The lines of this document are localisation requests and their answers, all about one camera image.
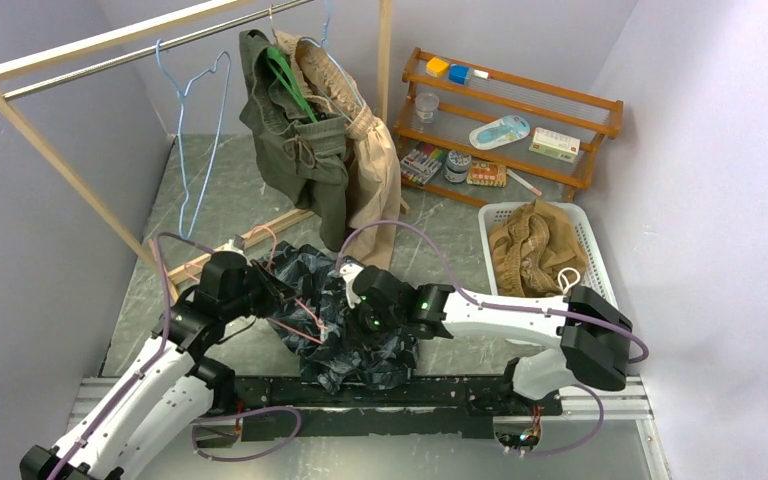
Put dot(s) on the tan brown shorts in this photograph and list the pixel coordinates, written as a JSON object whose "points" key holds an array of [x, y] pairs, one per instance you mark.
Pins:
{"points": [[535, 252]]}

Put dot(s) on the blue block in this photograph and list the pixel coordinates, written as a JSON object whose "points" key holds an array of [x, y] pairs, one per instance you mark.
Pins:
{"points": [[459, 74]]}

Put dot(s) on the light blue wire hanger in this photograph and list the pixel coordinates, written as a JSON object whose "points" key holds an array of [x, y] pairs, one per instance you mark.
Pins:
{"points": [[195, 184]]}

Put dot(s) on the clear plastic cup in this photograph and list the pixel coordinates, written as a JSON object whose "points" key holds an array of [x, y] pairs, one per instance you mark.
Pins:
{"points": [[426, 107]]}

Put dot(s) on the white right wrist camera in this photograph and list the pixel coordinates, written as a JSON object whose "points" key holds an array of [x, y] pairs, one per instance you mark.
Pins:
{"points": [[348, 272]]}

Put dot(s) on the orange snack packet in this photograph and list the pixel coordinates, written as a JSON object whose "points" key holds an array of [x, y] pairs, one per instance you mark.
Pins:
{"points": [[487, 174]]}

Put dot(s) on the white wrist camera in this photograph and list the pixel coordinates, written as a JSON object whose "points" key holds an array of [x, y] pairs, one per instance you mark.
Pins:
{"points": [[235, 244], [348, 272]]}

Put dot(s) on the marker pen set pack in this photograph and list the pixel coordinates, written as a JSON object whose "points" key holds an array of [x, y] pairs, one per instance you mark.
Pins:
{"points": [[422, 163]]}

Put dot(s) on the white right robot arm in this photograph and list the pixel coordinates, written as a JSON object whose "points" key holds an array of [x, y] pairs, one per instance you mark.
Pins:
{"points": [[584, 338]]}

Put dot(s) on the orange wooden shelf rack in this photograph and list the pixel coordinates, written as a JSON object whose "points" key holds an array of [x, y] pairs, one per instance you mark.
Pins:
{"points": [[492, 94]]}

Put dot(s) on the dark leaf-print shorts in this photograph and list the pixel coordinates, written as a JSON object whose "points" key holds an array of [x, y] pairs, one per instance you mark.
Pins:
{"points": [[317, 330]]}

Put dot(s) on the green hanger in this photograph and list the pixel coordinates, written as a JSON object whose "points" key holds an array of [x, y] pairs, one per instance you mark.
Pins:
{"points": [[280, 67]]}

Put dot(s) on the olive green shorts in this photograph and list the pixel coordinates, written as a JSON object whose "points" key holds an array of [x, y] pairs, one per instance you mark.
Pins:
{"points": [[303, 160]]}

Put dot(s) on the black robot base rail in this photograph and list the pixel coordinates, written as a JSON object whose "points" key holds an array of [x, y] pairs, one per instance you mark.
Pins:
{"points": [[270, 407]]}

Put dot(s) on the white pen with red tip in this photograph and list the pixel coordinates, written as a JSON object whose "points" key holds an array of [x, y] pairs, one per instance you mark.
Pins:
{"points": [[523, 182]]}

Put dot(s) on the white green box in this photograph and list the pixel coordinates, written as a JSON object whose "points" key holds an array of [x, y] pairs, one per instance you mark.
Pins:
{"points": [[555, 145]]}

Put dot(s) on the beige shorts with white stripe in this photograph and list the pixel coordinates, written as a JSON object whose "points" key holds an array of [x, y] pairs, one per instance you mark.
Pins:
{"points": [[373, 191]]}

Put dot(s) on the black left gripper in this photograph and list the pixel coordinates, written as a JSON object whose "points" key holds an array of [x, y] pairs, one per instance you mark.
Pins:
{"points": [[275, 292]]}

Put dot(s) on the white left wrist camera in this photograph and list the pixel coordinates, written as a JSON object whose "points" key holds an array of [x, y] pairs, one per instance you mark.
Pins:
{"points": [[235, 244]]}

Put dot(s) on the white plastic basket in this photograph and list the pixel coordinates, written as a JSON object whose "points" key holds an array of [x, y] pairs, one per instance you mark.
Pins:
{"points": [[596, 276]]}

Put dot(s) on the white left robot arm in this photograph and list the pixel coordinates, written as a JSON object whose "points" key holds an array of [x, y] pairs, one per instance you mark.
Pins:
{"points": [[171, 384]]}

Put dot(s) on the yellow block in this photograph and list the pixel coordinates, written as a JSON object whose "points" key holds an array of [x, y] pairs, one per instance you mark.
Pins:
{"points": [[436, 67]]}

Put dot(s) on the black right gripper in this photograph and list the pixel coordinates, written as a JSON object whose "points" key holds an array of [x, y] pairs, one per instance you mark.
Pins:
{"points": [[369, 340]]}

